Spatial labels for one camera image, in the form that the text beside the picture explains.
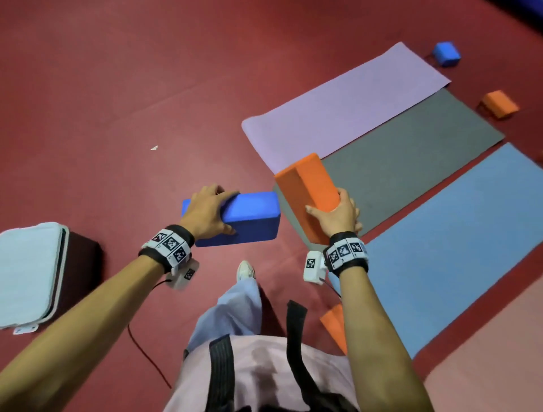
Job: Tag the black wristband with marker tags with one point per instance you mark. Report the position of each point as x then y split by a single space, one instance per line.
169 246
345 252

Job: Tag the light blue yoga mat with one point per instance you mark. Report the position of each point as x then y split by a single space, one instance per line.
445 246

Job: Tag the peach yoga mat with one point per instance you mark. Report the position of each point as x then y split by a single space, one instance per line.
496 365

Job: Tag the person's pink shirt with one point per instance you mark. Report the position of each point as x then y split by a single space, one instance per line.
263 373

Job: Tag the person's white shoe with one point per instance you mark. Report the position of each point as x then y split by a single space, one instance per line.
245 271

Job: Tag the white storage case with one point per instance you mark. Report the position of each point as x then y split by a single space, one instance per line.
27 276

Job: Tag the person's left hand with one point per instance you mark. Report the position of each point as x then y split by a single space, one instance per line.
205 216

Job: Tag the dark brown box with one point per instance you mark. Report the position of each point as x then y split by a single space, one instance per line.
82 271

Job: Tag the person's left forearm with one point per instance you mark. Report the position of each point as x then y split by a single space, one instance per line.
80 331

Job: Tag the person's right forearm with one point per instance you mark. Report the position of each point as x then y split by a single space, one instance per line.
382 348

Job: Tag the person's right hand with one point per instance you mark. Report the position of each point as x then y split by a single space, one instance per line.
339 218

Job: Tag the green yoga mat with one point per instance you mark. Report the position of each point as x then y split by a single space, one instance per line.
407 157

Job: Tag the lilac yoga mat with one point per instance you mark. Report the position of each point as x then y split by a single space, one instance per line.
348 106

